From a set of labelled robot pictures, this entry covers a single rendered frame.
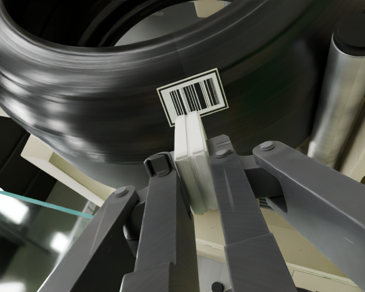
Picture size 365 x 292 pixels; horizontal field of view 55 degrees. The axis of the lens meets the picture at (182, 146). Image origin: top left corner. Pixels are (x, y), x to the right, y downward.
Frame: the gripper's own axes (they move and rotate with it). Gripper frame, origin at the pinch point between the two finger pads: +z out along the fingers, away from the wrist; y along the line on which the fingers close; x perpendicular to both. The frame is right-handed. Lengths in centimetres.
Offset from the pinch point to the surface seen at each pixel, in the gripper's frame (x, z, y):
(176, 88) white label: 1.0, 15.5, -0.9
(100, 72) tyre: 4.5, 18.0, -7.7
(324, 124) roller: -10.2, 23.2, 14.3
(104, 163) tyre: -5.8, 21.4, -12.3
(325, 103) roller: -6.8, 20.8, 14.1
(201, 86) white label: 0.5, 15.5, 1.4
